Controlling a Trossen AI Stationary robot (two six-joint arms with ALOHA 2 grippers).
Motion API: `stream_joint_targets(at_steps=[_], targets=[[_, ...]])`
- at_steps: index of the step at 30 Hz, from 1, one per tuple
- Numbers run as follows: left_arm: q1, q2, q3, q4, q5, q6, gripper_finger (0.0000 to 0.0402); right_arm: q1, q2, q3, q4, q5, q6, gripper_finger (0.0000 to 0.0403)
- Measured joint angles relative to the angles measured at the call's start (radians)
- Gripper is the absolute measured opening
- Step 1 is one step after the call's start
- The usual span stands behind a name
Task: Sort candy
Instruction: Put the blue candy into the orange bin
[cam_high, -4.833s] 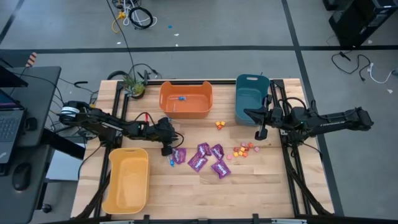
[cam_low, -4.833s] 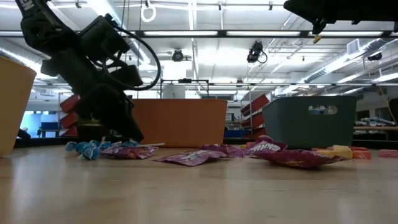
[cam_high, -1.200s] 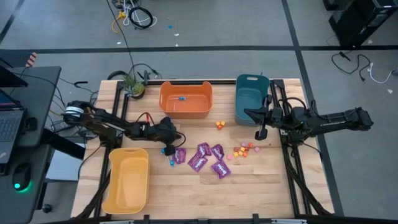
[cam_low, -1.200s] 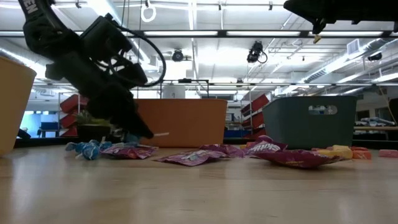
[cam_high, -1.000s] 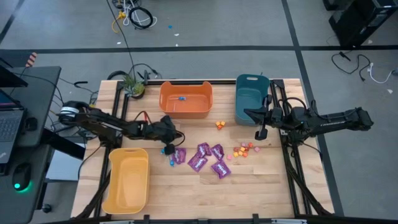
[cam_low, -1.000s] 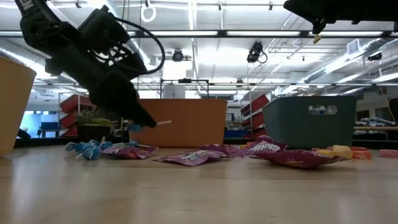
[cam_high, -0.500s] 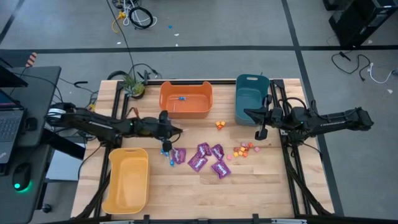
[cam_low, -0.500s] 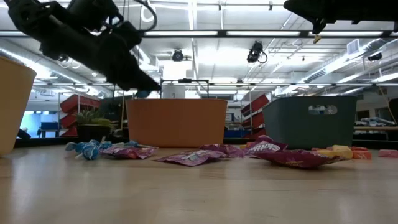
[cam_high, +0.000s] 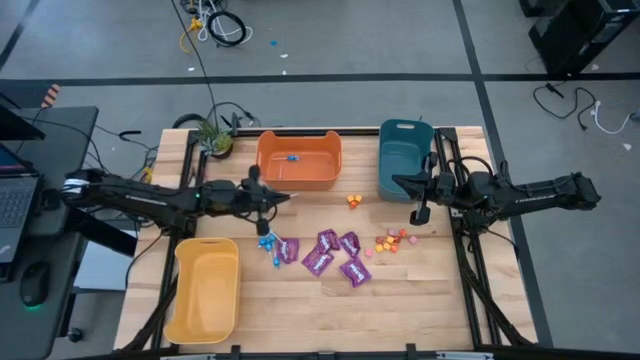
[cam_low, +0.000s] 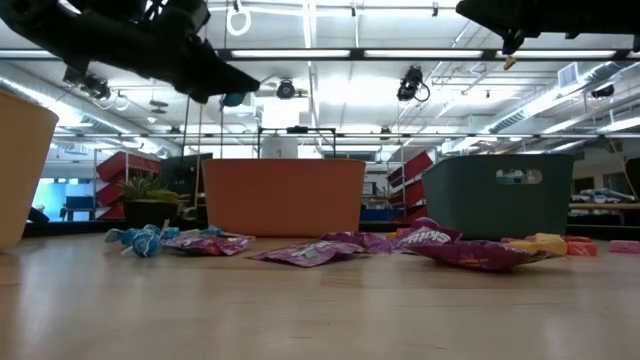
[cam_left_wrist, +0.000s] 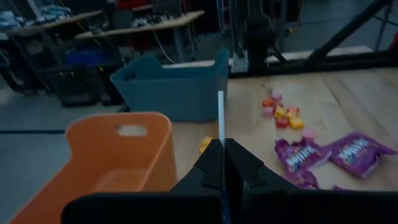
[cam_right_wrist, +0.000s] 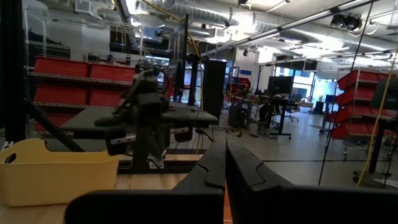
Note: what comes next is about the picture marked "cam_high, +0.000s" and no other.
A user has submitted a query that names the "orange plastic bin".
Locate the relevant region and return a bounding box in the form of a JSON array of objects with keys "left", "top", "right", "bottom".
[{"left": 255, "top": 129, "right": 344, "bottom": 192}]

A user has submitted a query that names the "black desk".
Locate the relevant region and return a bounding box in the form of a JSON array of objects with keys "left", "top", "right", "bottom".
[{"left": 0, "top": 106, "right": 100, "bottom": 360}]

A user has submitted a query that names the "yellow cable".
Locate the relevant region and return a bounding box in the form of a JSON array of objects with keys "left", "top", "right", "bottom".
[{"left": 178, "top": 17, "right": 204, "bottom": 54}]

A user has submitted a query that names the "black aluminium table frame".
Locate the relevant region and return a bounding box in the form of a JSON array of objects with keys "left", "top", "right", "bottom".
[{"left": 64, "top": 126, "right": 640, "bottom": 360}]

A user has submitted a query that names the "white cable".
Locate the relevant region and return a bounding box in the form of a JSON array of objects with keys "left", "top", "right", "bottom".
[
  {"left": 589, "top": 100, "right": 640, "bottom": 136},
  {"left": 196, "top": 0, "right": 254, "bottom": 44}
]

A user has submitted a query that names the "long black cable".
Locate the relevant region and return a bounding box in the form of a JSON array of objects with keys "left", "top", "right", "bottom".
[{"left": 171, "top": 0, "right": 221, "bottom": 132}]

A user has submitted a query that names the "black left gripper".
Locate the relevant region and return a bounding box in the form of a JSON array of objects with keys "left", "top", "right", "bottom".
[{"left": 215, "top": 165, "right": 292, "bottom": 237}]

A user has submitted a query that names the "coiled black cable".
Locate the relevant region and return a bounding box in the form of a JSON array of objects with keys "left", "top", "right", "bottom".
[{"left": 206, "top": 10, "right": 248, "bottom": 49}]

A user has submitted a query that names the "orange black striped object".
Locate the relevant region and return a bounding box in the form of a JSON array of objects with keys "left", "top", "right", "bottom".
[{"left": 40, "top": 83, "right": 62, "bottom": 109}]

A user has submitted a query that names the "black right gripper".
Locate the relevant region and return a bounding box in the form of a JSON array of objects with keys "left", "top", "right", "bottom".
[{"left": 392, "top": 152, "right": 459, "bottom": 226}]

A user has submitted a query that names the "teal plastic bin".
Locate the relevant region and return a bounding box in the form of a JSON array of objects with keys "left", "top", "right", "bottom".
[{"left": 377, "top": 118, "right": 436, "bottom": 204}]

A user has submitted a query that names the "looped black cable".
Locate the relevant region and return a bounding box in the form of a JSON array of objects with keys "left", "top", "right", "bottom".
[{"left": 172, "top": 101, "right": 262, "bottom": 130}]

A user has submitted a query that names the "black computer mouse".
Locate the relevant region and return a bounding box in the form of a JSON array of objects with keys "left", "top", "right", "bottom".
[{"left": 19, "top": 260, "right": 51, "bottom": 308}]

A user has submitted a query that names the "purple Skittles candy bag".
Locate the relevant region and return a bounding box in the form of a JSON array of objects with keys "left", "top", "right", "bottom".
[
  {"left": 338, "top": 231, "right": 362, "bottom": 259},
  {"left": 316, "top": 228, "right": 342, "bottom": 254},
  {"left": 300, "top": 245, "right": 335, "bottom": 278},
  {"left": 276, "top": 237, "right": 301, "bottom": 265},
  {"left": 338, "top": 256, "right": 373, "bottom": 289}
]

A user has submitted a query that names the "dark laptop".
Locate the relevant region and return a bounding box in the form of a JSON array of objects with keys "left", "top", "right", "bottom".
[{"left": 0, "top": 143, "right": 42, "bottom": 265}]

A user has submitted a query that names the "thin black desk cable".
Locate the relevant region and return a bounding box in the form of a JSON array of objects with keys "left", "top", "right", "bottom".
[{"left": 14, "top": 115, "right": 151, "bottom": 176}]

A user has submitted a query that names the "small potted green plant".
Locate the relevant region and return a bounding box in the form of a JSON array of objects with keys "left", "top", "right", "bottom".
[{"left": 197, "top": 119, "right": 236, "bottom": 160}]

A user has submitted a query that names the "white panel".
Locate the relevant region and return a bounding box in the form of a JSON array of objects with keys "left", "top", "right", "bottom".
[{"left": 73, "top": 239, "right": 140, "bottom": 292}]

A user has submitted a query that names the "black monitor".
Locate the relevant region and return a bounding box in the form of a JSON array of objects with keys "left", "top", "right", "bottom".
[{"left": 0, "top": 104, "right": 47, "bottom": 142}]

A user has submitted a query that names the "yellow plastic bin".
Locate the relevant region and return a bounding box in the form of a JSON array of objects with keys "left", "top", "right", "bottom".
[{"left": 162, "top": 236, "right": 242, "bottom": 345}]

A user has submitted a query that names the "black equipment case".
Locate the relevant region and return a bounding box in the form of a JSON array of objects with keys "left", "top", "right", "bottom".
[{"left": 519, "top": 0, "right": 640, "bottom": 77}]

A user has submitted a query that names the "black cable with plug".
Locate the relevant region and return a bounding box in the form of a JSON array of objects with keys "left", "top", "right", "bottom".
[{"left": 532, "top": 82, "right": 599, "bottom": 132}]

